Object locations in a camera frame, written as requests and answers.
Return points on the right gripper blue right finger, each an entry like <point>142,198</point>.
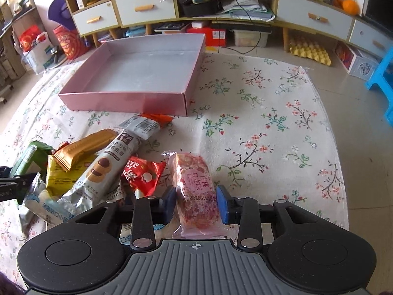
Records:
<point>248,214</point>

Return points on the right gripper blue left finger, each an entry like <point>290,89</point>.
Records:
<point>144,213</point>

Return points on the white blue bread packet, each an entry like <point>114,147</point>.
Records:
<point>43,202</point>

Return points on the green snack packet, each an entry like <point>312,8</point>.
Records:
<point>33,160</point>

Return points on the red snack packet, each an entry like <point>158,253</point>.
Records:
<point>141,177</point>

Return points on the yellow snack packet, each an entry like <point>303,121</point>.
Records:
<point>58,181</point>

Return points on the pink strawberry snack packet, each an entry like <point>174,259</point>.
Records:
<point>197,209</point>

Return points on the silver chocolate pie snack pack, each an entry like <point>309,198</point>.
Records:
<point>96,181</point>

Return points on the gold wafer bar packet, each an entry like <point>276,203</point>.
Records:
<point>69,154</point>

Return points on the orange silver snack packet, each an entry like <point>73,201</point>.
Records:
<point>162,120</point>

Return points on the pink shallow cardboard box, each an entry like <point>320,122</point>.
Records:
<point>155,74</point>

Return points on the red gift bag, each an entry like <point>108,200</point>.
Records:
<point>71,42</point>

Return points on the clear plastic storage bin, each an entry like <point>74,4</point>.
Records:
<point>245,38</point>

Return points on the yellow egg tray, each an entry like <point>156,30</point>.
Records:
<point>305,48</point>

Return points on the red cardboard box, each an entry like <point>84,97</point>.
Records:
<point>213,37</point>

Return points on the blue plastic stool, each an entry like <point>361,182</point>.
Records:
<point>383,79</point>

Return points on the wooden tv cabinet with drawers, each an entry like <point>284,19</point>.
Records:
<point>313,16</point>

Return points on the orange fruit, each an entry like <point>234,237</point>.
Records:
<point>350,7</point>

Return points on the black microwave oven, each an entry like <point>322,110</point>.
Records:
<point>379,12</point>

